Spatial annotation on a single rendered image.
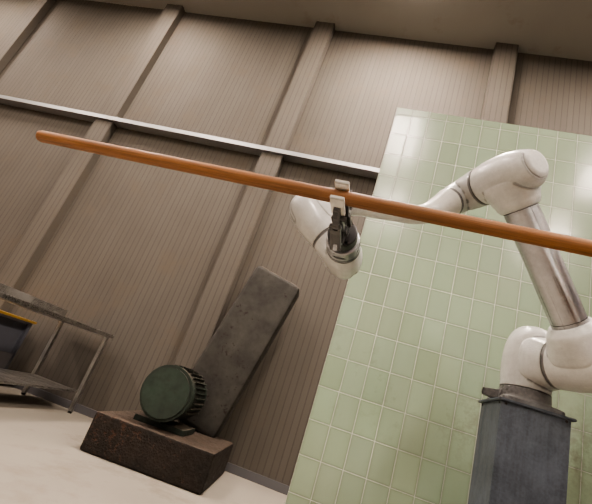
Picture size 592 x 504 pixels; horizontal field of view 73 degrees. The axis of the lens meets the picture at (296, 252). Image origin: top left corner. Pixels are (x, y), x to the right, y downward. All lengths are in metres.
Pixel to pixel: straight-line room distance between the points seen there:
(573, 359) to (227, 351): 3.30
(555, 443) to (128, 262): 4.88
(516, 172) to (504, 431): 0.78
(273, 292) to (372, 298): 2.34
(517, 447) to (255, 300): 3.20
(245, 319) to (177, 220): 1.89
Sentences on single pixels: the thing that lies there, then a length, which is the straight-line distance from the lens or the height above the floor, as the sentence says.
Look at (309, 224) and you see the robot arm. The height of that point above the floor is 1.25.
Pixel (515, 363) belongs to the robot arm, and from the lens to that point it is 1.55.
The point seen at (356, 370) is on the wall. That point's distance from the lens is 1.95.
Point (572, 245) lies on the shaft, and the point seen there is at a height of 1.18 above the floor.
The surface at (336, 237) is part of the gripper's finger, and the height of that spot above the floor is 1.14.
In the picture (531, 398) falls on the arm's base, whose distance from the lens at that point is 1.53.
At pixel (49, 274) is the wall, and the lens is 6.04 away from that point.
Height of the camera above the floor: 0.77
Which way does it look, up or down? 20 degrees up
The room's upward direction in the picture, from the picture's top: 19 degrees clockwise
